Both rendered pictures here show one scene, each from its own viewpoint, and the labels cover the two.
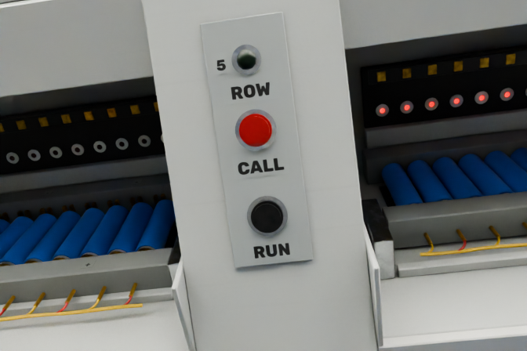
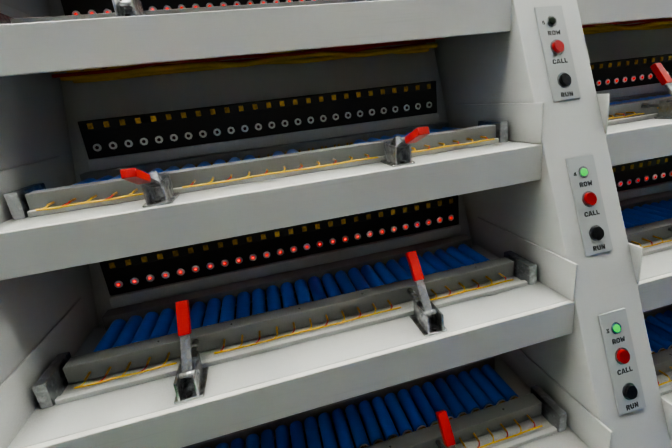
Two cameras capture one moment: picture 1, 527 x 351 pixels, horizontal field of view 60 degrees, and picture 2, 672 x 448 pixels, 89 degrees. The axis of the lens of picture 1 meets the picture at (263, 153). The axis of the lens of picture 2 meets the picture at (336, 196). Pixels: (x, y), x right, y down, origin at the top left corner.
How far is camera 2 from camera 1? 46 cm
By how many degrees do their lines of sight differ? 17
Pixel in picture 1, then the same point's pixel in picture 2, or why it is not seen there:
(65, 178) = (376, 126)
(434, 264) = not seen: hidden behind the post
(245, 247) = (557, 92)
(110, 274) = (471, 131)
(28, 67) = (463, 23)
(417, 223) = not seen: hidden behind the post
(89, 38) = (489, 12)
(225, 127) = (546, 45)
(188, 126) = (532, 45)
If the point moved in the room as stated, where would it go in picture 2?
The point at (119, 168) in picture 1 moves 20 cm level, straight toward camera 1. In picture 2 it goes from (405, 121) to (523, 69)
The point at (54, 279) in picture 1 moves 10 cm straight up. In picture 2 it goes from (446, 134) to (432, 60)
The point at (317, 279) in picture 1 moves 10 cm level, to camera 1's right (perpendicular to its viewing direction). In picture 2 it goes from (582, 106) to (638, 99)
